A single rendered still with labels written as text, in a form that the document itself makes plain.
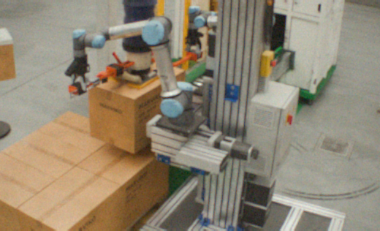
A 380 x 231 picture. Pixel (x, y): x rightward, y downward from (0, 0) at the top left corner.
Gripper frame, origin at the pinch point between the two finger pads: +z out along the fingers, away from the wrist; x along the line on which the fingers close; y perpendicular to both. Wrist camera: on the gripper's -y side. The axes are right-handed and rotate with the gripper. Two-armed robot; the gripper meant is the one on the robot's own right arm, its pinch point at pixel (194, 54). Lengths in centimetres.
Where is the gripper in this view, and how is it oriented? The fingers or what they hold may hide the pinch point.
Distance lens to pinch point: 337.4
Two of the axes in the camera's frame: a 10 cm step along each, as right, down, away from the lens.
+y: -5.3, 3.8, -7.6
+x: 8.5, 2.7, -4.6
